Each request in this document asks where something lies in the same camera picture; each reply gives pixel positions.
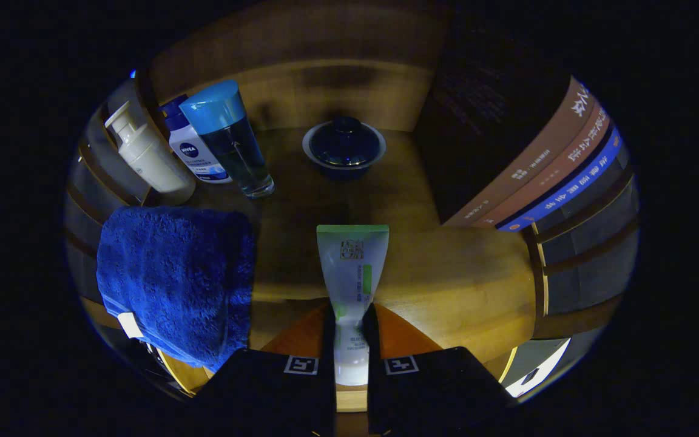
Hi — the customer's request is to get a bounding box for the wooden cabinet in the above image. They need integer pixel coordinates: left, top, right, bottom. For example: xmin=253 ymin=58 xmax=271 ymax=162
xmin=64 ymin=0 xmax=640 ymax=413

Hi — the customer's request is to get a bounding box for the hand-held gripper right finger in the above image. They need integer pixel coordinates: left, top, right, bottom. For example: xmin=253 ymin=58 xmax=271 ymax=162
xmin=362 ymin=302 xmax=517 ymax=437

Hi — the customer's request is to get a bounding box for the clear blue bottle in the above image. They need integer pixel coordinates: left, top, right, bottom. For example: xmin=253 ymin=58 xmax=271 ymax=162
xmin=179 ymin=80 xmax=275 ymax=200

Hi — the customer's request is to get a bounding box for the blue book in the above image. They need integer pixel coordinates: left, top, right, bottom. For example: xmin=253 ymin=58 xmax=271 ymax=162
xmin=498 ymin=124 xmax=624 ymax=233

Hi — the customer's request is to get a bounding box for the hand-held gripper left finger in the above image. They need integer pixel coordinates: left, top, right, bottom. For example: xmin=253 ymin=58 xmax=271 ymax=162
xmin=195 ymin=303 xmax=336 ymax=437

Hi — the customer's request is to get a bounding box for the dark blue lidded teacup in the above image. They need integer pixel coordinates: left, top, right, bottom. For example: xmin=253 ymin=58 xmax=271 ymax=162
xmin=302 ymin=116 xmax=387 ymax=181

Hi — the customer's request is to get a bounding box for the white pump bottle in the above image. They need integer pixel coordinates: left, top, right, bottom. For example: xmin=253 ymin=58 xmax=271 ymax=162
xmin=104 ymin=100 xmax=197 ymax=205

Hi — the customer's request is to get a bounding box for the white and green tube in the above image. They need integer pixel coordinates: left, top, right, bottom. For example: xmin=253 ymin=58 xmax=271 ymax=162
xmin=316 ymin=225 xmax=390 ymax=387

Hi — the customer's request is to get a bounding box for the dark brown book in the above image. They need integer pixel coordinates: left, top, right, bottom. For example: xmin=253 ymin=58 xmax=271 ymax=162
xmin=413 ymin=18 xmax=593 ymax=226

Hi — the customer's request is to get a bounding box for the blue folded towel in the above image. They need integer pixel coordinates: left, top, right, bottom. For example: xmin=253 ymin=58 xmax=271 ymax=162
xmin=96 ymin=205 xmax=257 ymax=373

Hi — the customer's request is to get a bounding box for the wooden countertop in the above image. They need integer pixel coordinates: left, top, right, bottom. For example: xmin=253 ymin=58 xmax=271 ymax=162
xmin=143 ymin=124 xmax=538 ymax=413

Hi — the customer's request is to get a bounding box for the white bottle with blue cap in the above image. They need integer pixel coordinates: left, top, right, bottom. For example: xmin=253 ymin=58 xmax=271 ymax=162
xmin=160 ymin=94 xmax=233 ymax=184

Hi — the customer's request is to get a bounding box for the reddish brown book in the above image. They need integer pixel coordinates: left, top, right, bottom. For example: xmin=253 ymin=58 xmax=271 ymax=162
xmin=474 ymin=103 xmax=610 ymax=228

